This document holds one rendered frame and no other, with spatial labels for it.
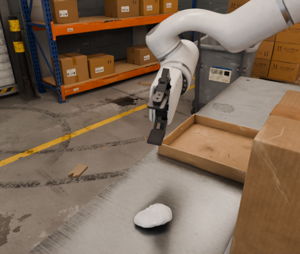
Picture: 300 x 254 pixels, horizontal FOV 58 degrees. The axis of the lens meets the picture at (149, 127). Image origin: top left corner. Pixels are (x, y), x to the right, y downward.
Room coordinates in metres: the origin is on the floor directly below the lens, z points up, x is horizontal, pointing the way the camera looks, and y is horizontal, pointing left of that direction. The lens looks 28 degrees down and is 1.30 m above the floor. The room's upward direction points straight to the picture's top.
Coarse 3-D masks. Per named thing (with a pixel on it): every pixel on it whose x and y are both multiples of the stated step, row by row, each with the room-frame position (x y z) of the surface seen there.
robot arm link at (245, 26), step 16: (256, 0) 0.61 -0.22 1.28; (272, 0) 0.58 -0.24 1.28; (176, 16) 0.66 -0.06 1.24; (192, 16) 0.64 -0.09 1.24; (208, 16) 0.64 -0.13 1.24; (224, 16) 0.64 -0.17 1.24; (240, 16) 0.61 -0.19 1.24; (256, 16) 0.59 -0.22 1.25; (272, 16) 0.58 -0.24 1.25; (288, 16) 0.57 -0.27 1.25; (160, 32) 0.66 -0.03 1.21; (176, 32) 0.64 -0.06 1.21; (208, 32) 0.62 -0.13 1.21; (224, 32) 0.61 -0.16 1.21; (240, 32) 0.60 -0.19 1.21; (256, 32) 0.59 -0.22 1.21; (272, 32) 0.59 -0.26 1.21; (160, 48) 0.66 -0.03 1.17; (240, 48) 0.62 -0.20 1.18
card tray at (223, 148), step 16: (176, 128) 0.81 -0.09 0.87; (192, 128) 0.88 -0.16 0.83; (208, 128) 0.88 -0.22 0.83; (224, 128) 0.86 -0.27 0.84; (240, 128) 0.83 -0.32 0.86; (176, 144) 0.77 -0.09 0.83; (192, 144) 0.77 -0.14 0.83; (208, 144) 0.77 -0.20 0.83; (224, 144) 0.77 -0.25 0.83; (240, 144) 0.77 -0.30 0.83; (192, 160) 0.65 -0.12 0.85; (208, 160) 0.63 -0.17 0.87; (224, 160) 0.67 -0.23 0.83; (240, 160) 0.67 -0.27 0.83; (224, 176) 0.60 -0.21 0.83; (240, 176) 0.58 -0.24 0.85
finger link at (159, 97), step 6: (162, 84) 0.49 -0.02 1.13; (162, 90) 0.49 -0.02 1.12; (156, 96) 0.47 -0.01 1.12; (162, 96) 0.47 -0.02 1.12; (150, 102) 0.46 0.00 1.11; (156, 102) 0.46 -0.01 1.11; (162, 102) 0.46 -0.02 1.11; (150, 108) 0.45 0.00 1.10; (156, 108) 0.45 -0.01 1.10; (162, 108) 0.45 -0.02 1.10
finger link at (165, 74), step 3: (165, 69) 0.51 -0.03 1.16; (168, 69) 0.51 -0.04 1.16; (162, 72) 0.51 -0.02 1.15; (165, 72) 0.51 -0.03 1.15; (168, 72) 0.51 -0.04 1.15; (162, 75) 0.50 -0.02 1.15; (165, 75) 0.50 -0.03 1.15; (168, 75) 0.52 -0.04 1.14; (162, 78) 0.50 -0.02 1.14; (165, 78) 0.50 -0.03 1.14; (168, 78) 0.52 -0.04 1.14; (162, 81) 0.50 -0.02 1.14; (168, 84) 0.54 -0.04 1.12
